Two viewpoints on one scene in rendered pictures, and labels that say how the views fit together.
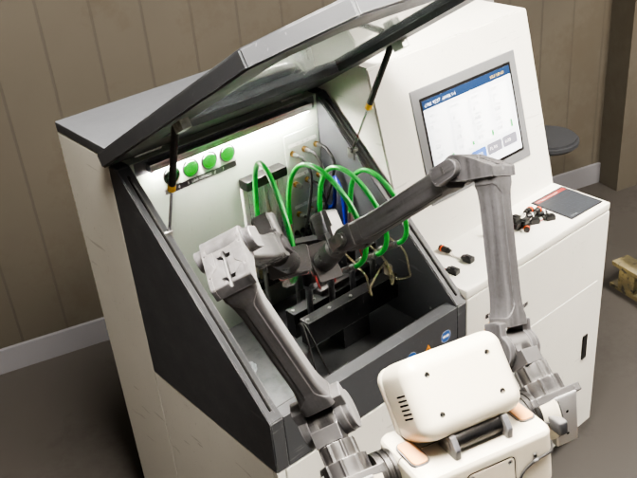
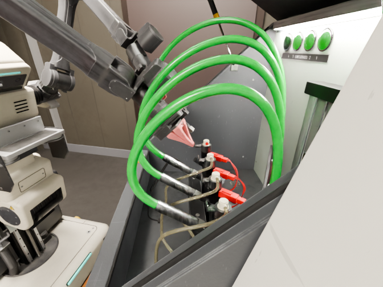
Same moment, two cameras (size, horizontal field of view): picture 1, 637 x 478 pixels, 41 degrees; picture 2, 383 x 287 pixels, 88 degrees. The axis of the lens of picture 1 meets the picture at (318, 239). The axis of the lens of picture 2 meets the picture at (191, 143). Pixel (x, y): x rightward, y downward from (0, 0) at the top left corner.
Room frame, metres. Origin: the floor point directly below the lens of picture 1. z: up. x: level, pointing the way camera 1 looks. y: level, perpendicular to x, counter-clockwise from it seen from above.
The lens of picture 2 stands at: (2.22, -0.39, 1.36)
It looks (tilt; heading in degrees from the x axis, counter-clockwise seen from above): 26 degrees down; 125
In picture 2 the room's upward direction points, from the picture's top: straight up
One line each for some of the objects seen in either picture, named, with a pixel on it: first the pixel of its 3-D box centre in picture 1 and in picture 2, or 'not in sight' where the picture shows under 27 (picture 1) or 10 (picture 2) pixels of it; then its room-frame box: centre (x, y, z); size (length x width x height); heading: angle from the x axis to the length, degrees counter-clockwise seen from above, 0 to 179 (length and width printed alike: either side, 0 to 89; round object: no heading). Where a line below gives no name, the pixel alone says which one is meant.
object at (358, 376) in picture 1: (373, 378); (131, 214); (1.78, -0.11, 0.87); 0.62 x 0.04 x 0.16; 128
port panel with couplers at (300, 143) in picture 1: (308, 178); not in sight; (2.32, 0.01, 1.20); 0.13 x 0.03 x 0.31; 128
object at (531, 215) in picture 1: (521, 219); not in sight; (2.31, -0.63, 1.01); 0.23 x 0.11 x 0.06; 128
